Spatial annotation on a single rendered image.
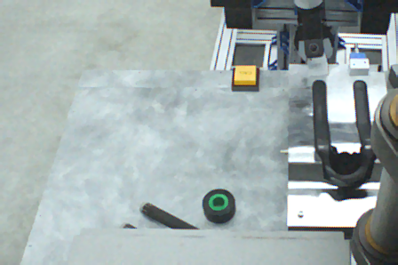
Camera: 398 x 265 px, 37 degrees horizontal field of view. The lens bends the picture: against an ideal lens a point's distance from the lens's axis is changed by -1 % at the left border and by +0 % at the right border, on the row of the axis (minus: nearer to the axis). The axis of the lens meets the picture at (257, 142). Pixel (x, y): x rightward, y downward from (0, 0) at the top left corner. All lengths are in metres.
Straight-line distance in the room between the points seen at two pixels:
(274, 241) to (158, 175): 0.93
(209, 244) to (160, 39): 2.57
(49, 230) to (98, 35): 1.89
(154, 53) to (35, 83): 0.60
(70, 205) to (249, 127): 0.51
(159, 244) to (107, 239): 0.06
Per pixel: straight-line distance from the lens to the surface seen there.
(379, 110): 0.66
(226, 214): 1.41
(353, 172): 1.43
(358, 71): 1.62
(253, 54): 2.69
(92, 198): 1.54
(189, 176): 1.52
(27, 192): 2.67
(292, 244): 0.63
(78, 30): 3.34
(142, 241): 0.65
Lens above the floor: 2.02
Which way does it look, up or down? 51 degrees down
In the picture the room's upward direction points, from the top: 3 degrees counter-clockwise
